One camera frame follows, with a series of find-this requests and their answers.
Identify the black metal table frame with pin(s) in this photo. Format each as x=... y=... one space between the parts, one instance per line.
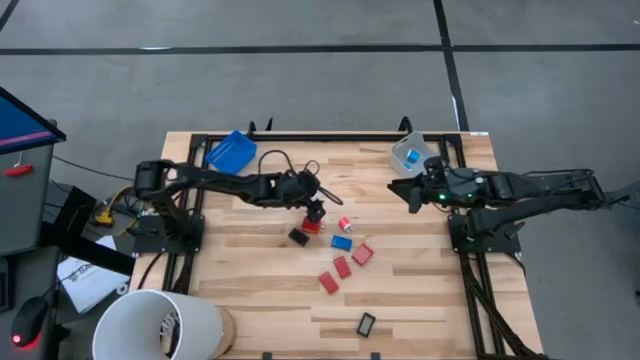
x=350 y=137

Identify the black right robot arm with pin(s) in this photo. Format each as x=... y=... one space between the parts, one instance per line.
x=540 y=192

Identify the grey cabinet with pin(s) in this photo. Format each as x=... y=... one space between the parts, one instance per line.
x=25 y=210

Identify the red charger with prongs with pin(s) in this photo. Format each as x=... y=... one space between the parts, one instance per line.
x=311 y=228

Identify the white printed paper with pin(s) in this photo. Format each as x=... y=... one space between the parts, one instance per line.
x=85 y=280

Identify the black framed grey item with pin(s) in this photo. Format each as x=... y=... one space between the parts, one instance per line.
x=366 y=324

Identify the black metal bar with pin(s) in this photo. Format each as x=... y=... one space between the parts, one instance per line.
x=90 y=254

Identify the black computer mouse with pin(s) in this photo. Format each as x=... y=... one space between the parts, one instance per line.
x=28 y=320

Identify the round wooden disc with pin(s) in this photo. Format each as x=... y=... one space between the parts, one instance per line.
x=229 y=330

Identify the white cylindrical lampshade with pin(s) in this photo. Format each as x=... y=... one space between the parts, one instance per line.
x=135 y=325

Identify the wide red rectangular block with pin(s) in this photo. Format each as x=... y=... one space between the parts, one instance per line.
x=362 y=254

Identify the grey chair base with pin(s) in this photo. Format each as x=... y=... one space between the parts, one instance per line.
x=625 y=197

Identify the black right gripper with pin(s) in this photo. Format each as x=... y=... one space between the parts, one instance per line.
x=452 y=187

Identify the small black mount bracket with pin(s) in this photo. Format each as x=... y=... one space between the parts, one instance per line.
x=375 y=356
x=267 y=356

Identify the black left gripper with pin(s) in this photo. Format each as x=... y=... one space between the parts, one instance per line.
x=300 y=189

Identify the small blue white item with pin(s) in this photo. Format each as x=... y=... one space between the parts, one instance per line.
x=413 y=156

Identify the blue rectangular block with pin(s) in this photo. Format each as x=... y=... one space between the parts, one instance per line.
x=341 y=243

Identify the small red white item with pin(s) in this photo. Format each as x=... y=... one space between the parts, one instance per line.
x=345 y=224

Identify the blue plastic basket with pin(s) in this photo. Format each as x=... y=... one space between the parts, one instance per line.
x=231 y=151

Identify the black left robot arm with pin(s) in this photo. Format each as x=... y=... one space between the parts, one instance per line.
x=215 y=180

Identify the black rectangular item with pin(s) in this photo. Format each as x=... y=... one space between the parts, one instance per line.
x=298 y=237

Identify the white plastic bin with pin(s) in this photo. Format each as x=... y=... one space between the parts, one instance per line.
x=400 y=160

